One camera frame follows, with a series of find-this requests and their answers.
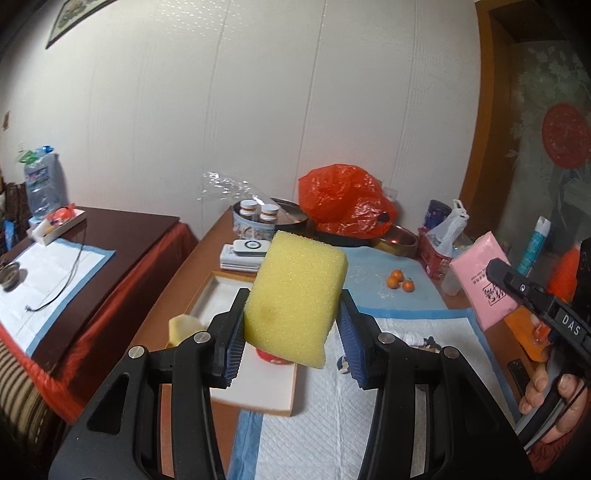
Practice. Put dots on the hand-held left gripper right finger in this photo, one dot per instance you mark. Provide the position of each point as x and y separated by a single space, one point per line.
355 350

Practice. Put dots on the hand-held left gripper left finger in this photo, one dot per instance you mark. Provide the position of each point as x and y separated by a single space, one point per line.
231 355

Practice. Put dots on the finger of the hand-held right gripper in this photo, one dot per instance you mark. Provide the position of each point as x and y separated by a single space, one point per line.
535 300

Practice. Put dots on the white face mask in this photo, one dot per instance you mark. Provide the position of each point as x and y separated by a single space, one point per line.
412 339

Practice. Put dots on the pink tissue pack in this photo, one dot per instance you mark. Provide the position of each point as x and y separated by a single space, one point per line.
480 281

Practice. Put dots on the white box with brown rim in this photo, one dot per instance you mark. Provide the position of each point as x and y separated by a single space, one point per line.
221 290

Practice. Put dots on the person's right forearm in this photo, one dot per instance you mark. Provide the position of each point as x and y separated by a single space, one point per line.
568 454

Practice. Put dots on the person's right hand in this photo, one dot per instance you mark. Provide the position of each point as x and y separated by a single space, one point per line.
577 406

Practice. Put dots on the orange cloth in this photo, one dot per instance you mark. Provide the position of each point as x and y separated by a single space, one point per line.
521 332

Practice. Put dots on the orange ribbed plastic container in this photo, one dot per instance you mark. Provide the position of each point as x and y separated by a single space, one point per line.
565 277

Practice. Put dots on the teal spray can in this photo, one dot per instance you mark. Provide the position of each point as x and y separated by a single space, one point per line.
531 249

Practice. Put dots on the pale yellow sponge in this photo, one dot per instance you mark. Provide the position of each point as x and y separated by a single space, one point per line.
184 330

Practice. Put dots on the black smartphone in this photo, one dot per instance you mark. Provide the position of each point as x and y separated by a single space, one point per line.
518 376

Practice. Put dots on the white quilted absorbent pad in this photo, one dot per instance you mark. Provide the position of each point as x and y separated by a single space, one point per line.
415 415
51 286

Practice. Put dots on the white remote stack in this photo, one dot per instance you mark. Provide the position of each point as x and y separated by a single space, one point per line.
235 263

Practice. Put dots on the red plastic basket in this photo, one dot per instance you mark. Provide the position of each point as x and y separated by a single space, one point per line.
434 265

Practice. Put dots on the white oval device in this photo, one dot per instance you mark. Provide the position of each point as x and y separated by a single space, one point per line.
251 248

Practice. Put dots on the white plastic bag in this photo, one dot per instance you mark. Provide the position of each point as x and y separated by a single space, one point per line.
445 230

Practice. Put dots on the metal bowl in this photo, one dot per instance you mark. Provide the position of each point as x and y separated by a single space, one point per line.
397 242

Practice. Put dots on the red tablecloth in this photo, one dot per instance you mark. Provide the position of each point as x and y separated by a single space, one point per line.
115 332

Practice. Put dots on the small round patterned tin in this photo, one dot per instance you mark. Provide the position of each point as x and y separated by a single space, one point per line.
244 228

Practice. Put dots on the brown medicine bottle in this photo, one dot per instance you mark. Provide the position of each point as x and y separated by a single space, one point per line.
269 216
249 211

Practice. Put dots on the dark round tray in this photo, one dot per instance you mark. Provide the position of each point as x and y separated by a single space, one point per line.
291 214

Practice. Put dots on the orange plastic bag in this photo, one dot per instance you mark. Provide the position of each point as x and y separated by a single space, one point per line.
344 198

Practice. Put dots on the dark wooden side table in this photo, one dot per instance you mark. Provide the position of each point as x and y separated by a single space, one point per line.
138 226

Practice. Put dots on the red round door decoration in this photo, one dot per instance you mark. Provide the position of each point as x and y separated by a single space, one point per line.
568 134

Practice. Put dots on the clear plastic wrap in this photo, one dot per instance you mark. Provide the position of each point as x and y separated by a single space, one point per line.
226 184

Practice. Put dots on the striped sofa cushion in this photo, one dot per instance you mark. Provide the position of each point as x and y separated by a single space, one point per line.
27 406

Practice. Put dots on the white plastic tray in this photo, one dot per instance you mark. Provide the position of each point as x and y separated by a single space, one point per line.
55 228

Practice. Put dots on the small steel bowl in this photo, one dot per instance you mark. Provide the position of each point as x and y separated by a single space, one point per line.
9 276

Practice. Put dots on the large water jug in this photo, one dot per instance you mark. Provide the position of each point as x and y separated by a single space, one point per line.
41 184

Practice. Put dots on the long framed calligraphy picture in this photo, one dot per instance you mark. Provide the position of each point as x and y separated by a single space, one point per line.
74 18

